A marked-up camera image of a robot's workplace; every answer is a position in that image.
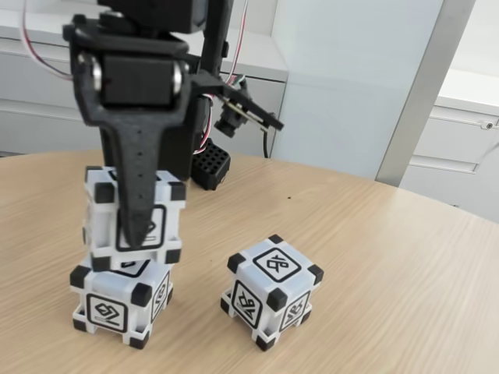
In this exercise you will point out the grey metal pillar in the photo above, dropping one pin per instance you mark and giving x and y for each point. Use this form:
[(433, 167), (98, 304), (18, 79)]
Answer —
[(419, 109)]

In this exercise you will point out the long white cabinet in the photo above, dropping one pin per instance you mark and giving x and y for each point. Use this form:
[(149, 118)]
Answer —
[(39, 117)]

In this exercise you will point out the silver cabinet lock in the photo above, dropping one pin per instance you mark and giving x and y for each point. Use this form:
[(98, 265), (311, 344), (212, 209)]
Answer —
[(487, 125)]

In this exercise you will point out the white cube with lightning symbol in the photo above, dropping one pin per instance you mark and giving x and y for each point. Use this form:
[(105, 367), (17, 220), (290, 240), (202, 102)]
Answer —
[(97, 230)]

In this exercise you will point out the white cube with letter symbol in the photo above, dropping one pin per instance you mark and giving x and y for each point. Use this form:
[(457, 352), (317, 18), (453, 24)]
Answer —
[(277, 265)]

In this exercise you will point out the white drawer cabinet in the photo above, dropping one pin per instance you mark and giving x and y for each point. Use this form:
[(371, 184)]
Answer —
[(448, 156)]

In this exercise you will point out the white cube with house symbol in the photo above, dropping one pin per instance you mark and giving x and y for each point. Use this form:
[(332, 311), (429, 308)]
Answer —
[(105, 311)]

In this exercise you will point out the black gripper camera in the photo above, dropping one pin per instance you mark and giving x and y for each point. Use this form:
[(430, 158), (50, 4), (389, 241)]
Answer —
[(234, 117)]

